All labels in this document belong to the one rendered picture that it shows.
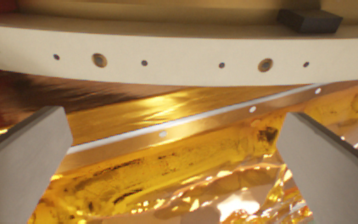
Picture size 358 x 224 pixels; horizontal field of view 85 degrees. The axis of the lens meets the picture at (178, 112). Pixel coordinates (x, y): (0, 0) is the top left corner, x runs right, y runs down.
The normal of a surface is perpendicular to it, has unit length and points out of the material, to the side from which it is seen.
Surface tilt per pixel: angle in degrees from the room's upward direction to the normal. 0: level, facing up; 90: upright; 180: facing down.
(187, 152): 125
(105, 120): 90
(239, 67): 90
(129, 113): 90
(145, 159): 119
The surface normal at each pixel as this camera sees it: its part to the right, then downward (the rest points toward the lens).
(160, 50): -0.03, 0.65
